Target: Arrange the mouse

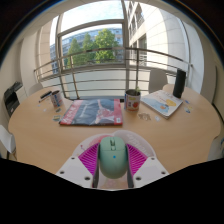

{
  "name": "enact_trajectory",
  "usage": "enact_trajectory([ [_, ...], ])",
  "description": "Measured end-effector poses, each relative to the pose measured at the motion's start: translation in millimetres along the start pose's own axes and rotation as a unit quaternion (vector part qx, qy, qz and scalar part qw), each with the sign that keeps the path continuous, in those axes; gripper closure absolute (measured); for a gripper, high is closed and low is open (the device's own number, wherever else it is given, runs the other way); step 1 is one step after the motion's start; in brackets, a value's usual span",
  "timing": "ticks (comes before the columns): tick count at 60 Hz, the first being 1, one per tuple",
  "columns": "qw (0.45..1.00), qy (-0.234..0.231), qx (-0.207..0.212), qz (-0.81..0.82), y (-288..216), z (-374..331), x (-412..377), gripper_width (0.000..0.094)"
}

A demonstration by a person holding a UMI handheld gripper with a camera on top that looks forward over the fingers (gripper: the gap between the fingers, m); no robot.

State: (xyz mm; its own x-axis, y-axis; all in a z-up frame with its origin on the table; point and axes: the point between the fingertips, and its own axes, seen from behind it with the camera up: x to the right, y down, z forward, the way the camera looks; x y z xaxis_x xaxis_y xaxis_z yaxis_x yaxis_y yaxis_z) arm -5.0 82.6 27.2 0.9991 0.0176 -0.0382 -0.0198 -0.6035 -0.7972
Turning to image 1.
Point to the black cylindrical speaker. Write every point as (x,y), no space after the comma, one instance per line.
(179,83)

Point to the mint green computer mouse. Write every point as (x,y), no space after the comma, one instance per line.
(113,160)

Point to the white printed mug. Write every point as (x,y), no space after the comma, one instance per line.
(57,99)

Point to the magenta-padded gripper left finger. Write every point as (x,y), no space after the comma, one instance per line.
(71,171)

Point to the dark red magazine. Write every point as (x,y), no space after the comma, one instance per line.
(91,113)

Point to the black marker pen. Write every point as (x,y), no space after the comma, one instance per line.
(45,95)

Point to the white chair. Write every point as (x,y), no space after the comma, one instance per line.
(157,80)
(35,88)
(6,138)

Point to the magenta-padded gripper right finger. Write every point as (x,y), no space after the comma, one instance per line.
(151,170)

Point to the metal balcony railing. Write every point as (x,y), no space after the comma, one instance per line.
(100,50)

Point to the light blue picture book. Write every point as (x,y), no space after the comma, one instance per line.
(162,103)

